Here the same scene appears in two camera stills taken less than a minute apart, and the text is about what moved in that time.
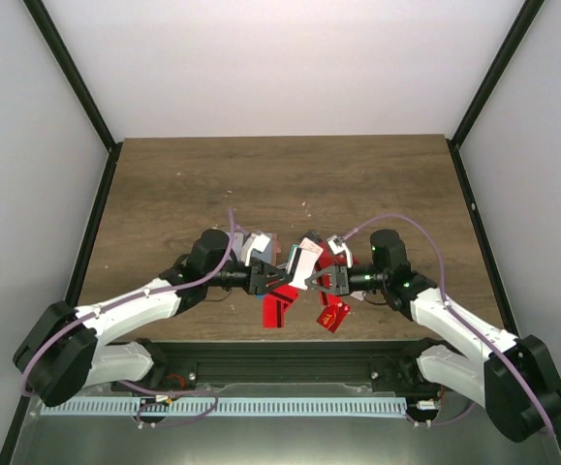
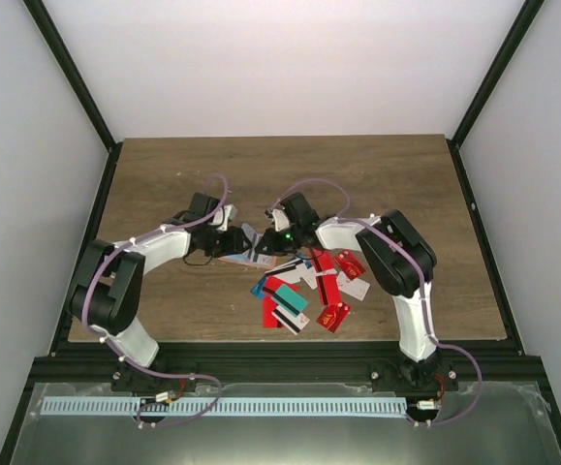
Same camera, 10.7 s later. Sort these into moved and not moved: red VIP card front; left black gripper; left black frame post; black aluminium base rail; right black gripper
Moved: right black gripper; left black gripper
Not moved: red VIP card front; black aluminium base rail; left black frame post
